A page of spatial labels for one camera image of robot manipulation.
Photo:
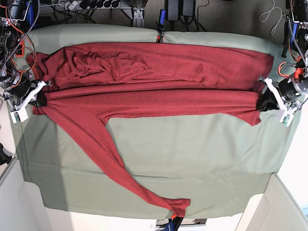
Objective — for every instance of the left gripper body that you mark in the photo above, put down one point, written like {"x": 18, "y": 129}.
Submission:
{"x": 287, "y": 92}

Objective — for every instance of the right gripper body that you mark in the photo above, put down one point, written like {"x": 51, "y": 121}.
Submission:
{"x": 24, "y": 93}

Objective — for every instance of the red long-sleeve T-shirt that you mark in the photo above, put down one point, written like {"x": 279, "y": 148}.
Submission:
{"x": 94, "y": 82}

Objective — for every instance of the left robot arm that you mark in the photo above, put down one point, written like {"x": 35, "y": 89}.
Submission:
{"x": 295, "y": 39}

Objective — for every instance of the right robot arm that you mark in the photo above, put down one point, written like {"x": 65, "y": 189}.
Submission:
{"x": 17, "y": 19}

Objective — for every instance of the orange black clamp left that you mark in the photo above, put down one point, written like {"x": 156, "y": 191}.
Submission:
{"x": 20, "y": 50}

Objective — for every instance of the green table cloth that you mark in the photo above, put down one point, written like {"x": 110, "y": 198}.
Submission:
{"x": 217, "y": 161}

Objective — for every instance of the black power adapter right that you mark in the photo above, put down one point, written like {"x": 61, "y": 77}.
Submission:
{"x": 188, "y": 8}

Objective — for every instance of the black power adapter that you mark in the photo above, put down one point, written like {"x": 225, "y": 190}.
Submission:
{"x": 172, "y": 9}
{"x": 188, "y": 8}

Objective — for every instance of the white bin right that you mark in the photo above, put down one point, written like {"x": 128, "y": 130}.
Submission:
{"x": 273, "y": 210}

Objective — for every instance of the blue black centre clamp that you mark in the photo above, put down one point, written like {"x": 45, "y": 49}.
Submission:
{"x": 160, "y": 26}

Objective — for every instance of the black power adapter left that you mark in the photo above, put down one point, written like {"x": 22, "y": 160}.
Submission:
{"x": 172, "y": 9}

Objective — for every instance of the blue clamp bottom edge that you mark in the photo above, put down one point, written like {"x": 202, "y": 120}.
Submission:
{"x": 173, "y": 223}

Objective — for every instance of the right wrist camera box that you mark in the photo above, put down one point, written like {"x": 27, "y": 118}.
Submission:
{"x": 19, "y": 116}

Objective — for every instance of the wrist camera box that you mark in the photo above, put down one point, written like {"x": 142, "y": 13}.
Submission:
{"x": 285, "y": 117}
{"x": 19, "y": 116}

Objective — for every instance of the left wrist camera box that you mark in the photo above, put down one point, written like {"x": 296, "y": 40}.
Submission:
{"x": 285, "y": 117}

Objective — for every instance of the grey metal bracket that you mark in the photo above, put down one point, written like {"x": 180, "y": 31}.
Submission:
{"x": 138, "y": 17}

